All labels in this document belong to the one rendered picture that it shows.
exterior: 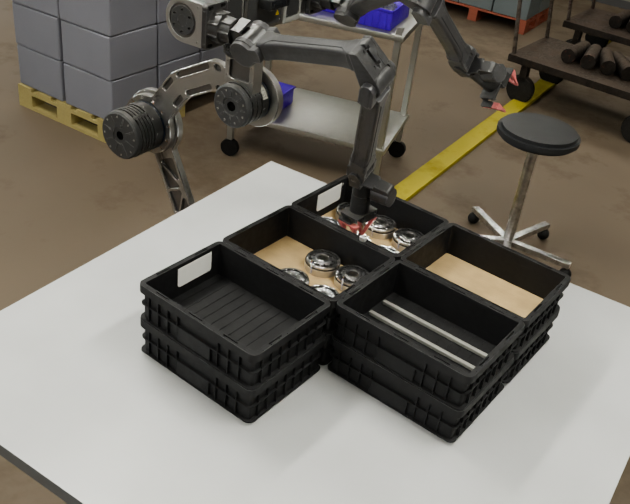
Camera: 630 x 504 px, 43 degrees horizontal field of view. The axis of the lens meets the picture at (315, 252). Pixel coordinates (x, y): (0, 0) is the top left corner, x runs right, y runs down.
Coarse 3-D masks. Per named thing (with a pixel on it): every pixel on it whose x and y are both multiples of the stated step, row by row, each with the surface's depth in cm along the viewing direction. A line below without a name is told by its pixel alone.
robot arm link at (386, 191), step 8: (352, 176) 223; (368, 176) 228; (376, 176) 227; (352, 184) 226; (360, 184) 225; (368, 184) 226; (376, 184) 226; (384, 184) 226; (392, 184) 225; (376, 192) 227; (384, 192) 224; (392, 192) 226; (376, 200) 228; (384, 200) 226; (392, 200) 229
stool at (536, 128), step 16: (512, 128) 367; (528, 128) 369; (544, 128) 371; (560, 128) 373; (512, 144) 364; (528, 144) 358; (544, 144) 356; (560, 144) 357; (576, 144) 363; (528, 160) 378; (528, 176) 382; (480, 208) 427; (512, 208) 394; (496, 224) 415; (512, 224) 397; (544, 224) 420; (496, 240) 402; (512, 240) 403; (544, 256) 395
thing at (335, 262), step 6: (312, 252) 233; (318, 252) 234; (324, 252) 234; (330, 252) 234; (306, 258) 230; (312, 258) 231; (336, 258) 233; (312, 264) 228; (318, 264) 229; (324, 264) 229; (330, 264) 229; (336, 264) 229
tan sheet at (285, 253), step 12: (288, 240) 243; (264, 252) 236; (276, 252) 237; (288, 252) 238; (300, 252) 238; (276, 264) 232; (288, 264) 232; (300, 264) 233; (312, 276) 229; (336, 288) 225
